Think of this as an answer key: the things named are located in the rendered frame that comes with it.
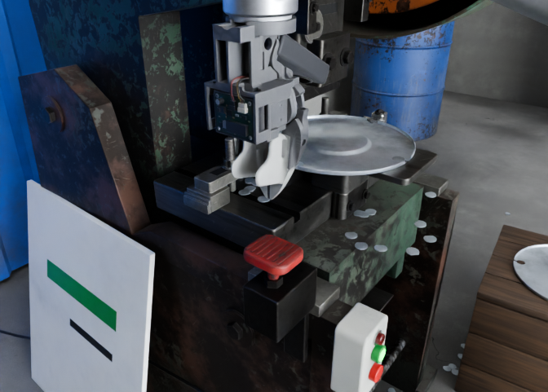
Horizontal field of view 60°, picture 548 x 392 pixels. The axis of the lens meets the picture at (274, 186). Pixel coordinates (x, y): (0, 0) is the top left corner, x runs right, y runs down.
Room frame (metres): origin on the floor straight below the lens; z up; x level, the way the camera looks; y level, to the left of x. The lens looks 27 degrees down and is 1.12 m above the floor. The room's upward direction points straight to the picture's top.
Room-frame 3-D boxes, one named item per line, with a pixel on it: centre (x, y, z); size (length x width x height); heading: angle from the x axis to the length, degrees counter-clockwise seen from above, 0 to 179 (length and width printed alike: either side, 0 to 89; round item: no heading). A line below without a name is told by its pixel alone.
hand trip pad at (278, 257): (0.52, 0.00, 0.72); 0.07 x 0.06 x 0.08; 52
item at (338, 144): (0.85, -0.12, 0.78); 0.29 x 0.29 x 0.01
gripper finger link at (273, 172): (0.49, 0.00, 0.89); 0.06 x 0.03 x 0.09; 141
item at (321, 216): (0.92, -0.02, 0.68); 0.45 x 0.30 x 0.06; 142
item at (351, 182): (0.82, -0.16, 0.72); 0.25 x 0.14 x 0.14; 52
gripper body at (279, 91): (0.50, 0.02, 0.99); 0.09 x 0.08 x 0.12; 141
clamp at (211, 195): (0.79, 0.08, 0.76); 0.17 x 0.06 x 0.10; 142
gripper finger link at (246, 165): (0.51, 0.03, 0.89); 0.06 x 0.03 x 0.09; 141
